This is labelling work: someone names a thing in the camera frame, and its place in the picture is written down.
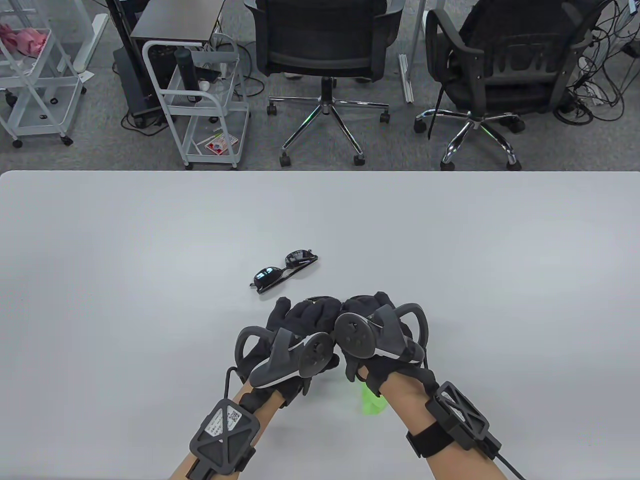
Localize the white table foot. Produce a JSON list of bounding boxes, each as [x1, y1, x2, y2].
[[72, 13, 110, 73]]

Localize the black wrist tracker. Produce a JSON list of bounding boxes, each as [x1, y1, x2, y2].
[[189, 397, 261, 480], [406, 381, 526, 480]]

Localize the grey hand controller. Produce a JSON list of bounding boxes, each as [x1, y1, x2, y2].
[[234, 325, 336, 390], [334, 302, 430, 365]]

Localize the black office chair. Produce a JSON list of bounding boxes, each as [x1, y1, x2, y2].
[[243, 0, 404, 167], [413, 0, 608, 172]]

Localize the white power strip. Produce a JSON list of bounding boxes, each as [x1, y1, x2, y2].
[[580, 82, 606, 106]]

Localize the person's right hand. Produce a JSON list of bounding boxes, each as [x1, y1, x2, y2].
[[340, 291, 436, 398]]

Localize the green cleaning cloth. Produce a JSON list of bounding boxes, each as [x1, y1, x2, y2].
[[361, 382, 387, 416]]

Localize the small mirrored oval sunglasses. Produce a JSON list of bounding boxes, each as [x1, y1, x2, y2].
[[250, 248, 320, 296]]

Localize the black desk leg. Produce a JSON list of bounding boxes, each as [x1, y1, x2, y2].
[[105, 0, 151, 108]]

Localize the grey right hand controller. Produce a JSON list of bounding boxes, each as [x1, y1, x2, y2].
[[334, 302, 430, 365]]

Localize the black bottle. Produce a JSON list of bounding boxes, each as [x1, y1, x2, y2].
[[174, 47, 203, 105]]

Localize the black computer tower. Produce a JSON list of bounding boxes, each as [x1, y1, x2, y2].
[[112, 45, 168, 128]]

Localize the black right wrist tracker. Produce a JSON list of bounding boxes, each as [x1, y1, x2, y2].
[[406, 381, 526, 480]]

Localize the dark side table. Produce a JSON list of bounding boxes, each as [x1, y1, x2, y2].
[[129, 0, 227, 51]]

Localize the person's right forearm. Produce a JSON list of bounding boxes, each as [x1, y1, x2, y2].
[[380, 372, 501, 480]]

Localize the pink cloth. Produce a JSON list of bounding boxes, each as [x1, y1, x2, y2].
[[0, 22, 48, 56]]

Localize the tangle of black cables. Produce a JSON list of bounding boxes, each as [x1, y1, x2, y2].
[[552, 0, 640, 126]]

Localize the black left wrist tracker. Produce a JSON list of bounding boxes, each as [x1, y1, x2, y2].
[[189, 397, 261, 480]]

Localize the white table leg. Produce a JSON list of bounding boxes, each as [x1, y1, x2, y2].
[[397, 0, 428, 104]]

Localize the person's left hand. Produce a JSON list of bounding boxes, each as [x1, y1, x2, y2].
[[235, 296, 346, 408]]

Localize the white rolling cart with handle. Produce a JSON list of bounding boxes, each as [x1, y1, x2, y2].
[[142, 35, 251, 171]]

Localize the grey flat device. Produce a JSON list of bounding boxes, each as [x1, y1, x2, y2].
[[191, 50, 240, 68]]

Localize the grey left hand controller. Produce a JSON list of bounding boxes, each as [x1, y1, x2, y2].
[[234, 325, 336, 390]]

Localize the red and white packet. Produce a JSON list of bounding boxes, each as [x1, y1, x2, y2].
[[204, 134, 240, 156]]

